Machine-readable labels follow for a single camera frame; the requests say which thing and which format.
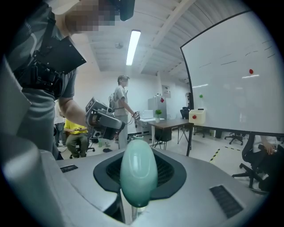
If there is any black chest harness mount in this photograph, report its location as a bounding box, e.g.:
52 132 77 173
12 12 87 101

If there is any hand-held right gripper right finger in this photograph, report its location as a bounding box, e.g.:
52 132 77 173
132 147 269 227

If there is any long ceiling light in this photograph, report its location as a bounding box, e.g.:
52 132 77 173
126 29 142 67

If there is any large whiteboard on stand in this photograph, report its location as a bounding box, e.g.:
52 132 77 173
179 10 284 157

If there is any white desk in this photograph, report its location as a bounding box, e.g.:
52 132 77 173
134 117 165 137

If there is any white cabinet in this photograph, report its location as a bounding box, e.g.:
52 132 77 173
148 96 167 120

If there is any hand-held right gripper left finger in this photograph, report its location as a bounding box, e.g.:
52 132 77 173
39 148 126 227

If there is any person's grey shirt torso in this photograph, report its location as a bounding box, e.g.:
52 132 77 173
4 0 78 160

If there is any black office chair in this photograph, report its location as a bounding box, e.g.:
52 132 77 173
231 134 284 196
224 132 245 146
69 133 96 159
180 106 190 120

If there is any person's left forearm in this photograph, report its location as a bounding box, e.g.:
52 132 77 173
58 94 89 132

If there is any black head-worn camera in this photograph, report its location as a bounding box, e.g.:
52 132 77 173
110 0 136 22

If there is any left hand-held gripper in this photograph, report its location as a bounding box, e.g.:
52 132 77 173
85 97 126 141

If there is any dark wooden table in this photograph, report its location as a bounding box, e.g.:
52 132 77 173
148 119 194 149

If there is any white box with red dot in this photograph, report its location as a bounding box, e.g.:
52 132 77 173
189 108 207 125

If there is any wall poster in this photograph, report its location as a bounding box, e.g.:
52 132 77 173
162 85 172 98

